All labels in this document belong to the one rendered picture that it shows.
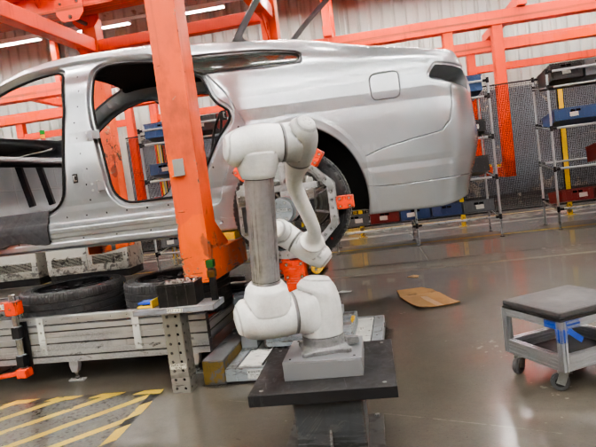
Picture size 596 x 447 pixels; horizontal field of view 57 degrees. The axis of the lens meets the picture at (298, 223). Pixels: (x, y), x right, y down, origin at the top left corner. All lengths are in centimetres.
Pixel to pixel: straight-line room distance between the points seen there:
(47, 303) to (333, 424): 214
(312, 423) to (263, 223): 74
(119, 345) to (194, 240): 80
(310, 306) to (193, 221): 114
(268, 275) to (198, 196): 110
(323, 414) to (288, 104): 191
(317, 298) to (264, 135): 61
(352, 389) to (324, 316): 28
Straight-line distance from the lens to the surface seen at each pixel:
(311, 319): 197
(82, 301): 361
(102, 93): 632
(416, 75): 327
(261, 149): 179
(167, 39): 302
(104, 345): 339
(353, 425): 206
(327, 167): 298
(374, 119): 324
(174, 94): 296
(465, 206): 699
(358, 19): 1285
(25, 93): 1096
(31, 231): 403
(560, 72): 738
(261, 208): 184
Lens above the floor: 100
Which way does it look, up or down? 5 degrees down
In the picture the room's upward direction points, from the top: 7 degrees counter-clockwise
